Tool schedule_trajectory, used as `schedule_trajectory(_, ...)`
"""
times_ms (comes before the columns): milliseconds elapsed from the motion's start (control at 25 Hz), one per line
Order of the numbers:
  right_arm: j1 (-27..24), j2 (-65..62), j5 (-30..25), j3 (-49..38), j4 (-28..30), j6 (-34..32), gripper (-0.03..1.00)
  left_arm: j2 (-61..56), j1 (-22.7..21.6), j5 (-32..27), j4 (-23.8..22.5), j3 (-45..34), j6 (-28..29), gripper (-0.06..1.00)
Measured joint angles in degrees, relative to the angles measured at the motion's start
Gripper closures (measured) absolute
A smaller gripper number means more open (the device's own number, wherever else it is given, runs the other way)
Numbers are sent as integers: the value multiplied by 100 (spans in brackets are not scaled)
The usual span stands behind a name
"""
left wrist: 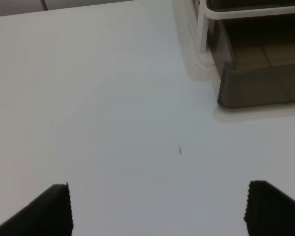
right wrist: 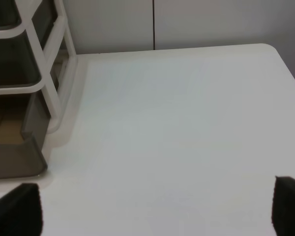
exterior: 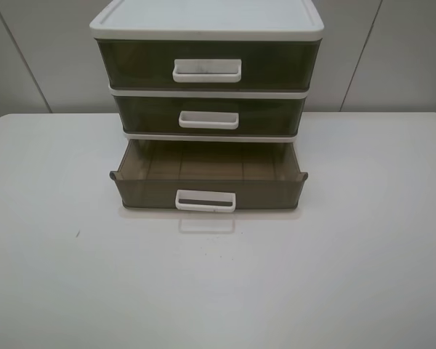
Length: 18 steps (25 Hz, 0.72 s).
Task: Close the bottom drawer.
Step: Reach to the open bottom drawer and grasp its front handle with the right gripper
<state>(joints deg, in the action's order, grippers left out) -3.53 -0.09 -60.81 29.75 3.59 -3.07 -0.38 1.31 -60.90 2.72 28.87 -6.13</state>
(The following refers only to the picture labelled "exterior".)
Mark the smoky brown drawer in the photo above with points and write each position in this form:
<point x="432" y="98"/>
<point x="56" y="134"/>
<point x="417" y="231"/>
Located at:
<point x="203" y="176"/>
<point x="277" y="66"/>
<point x="256" y="117"/>

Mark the white plastic drawer cabinet frame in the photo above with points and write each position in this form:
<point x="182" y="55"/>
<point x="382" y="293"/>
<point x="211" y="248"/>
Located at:
<point x="208" y="21"/>

